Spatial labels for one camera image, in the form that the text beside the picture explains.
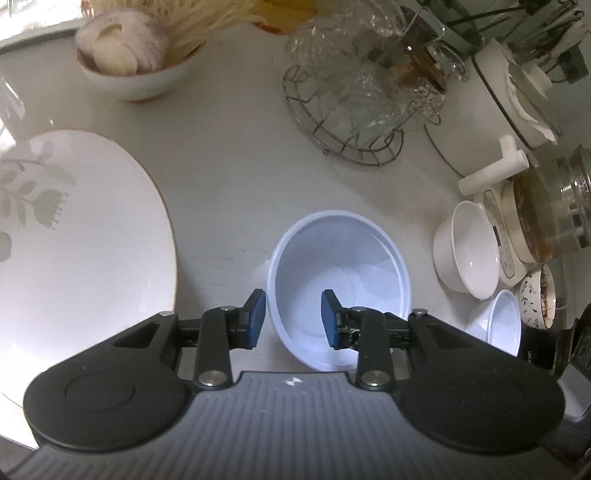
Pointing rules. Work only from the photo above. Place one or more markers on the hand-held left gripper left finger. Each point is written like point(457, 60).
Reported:
point(256, 319)

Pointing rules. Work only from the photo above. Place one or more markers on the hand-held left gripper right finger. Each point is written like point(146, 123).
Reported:
point(328, 324)

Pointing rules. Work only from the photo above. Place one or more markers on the light blue plastic bowl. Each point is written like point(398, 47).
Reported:
point(341, 258)
point(505, 323)

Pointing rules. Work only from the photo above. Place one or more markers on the floral print plate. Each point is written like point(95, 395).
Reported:
point(92, 258)

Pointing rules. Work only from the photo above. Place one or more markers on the white ceramic bowl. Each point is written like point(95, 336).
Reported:
point(471, 258)

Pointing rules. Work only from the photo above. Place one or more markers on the floral cup with tea leaves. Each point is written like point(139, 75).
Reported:
point(531, 305)

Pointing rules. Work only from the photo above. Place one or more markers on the pile of glass cups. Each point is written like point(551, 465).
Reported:
point(360, 92)

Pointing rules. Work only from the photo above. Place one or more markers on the glass kettle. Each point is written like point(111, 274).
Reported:
point(545, 217)

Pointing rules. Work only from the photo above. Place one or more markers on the white electric pot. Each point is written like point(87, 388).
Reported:
point(475, 121)

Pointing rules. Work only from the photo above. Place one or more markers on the white bowl with brown rim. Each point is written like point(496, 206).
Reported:
point(138, 86)

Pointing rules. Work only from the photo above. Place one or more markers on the garlic bulb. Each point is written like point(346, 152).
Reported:
point(120, 41)

